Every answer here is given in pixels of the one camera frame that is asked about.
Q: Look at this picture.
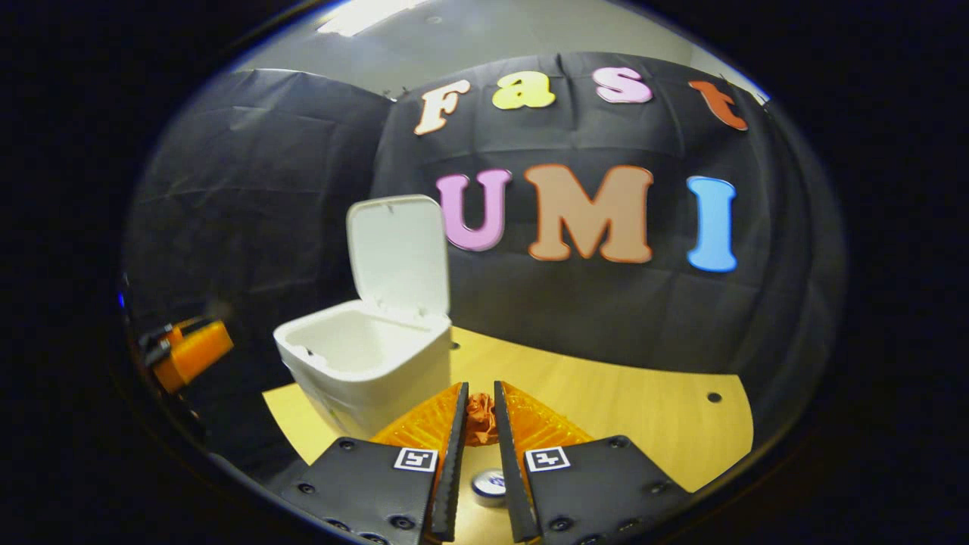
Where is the blue pop can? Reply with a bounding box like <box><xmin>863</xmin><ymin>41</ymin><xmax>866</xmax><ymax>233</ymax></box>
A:
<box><xmin>471</xmin><ymin>469</ymin><xmax>506</xmax><ymax>508</ymax></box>

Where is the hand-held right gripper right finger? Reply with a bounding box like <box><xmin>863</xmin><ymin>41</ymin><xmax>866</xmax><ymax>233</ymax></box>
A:
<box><xmin>494</xmin><ymin>380</ymin><xmax>693</xmax><ymax>545</ymax></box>

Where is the wooden desktop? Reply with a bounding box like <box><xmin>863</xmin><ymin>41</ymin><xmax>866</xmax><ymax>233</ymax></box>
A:
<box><xmin>261</xmin><ymin>325</ymin><xmax>754</xmax><ymax>545</ymax></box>

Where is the orange paper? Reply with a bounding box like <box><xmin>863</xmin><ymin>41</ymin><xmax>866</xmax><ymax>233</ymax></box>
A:
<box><xmin>464</xmin><ymin>392</ymin><xmax>500</xmax><ymax>447</ymax></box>

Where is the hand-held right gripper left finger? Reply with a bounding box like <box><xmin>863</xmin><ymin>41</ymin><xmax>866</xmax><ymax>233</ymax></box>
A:
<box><xmin>280</xmin><ymin>381</ymin><xmax>470</xmax><ymax>545</ymax></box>

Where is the white desktop garbage bin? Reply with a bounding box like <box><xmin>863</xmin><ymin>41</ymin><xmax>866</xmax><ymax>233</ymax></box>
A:
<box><xmin>273</xmin><ymin>195</ymin><xmax>453</xmax><ymax>440</ymax></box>

